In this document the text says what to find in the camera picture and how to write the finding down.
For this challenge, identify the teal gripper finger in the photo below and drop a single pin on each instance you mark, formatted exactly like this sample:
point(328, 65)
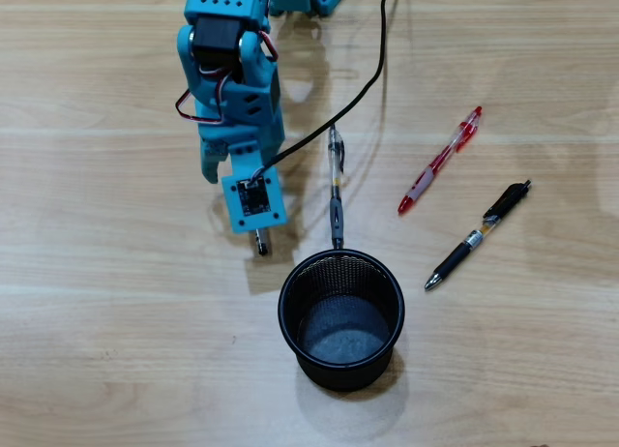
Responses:
point(213, 161)

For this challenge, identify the black mesh pen holder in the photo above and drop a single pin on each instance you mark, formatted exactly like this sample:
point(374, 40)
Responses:
point(343, 331)

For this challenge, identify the dark grey pen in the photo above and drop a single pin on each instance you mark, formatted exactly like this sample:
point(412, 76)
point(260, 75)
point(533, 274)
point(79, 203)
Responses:
point(262, 246)

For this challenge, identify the teal wrist camera module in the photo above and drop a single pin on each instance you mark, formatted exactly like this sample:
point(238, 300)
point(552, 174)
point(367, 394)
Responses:
point(271, 215)

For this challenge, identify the clear retractable pen grey grip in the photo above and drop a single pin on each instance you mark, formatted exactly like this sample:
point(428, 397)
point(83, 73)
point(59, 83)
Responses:
point(337, 215)

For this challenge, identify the red retractable pen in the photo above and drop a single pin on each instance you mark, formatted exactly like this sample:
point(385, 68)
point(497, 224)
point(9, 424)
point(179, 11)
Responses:
point(435, 164)

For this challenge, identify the black retractable pen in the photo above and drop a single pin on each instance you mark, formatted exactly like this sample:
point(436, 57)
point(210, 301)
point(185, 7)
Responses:
point(454, 260)

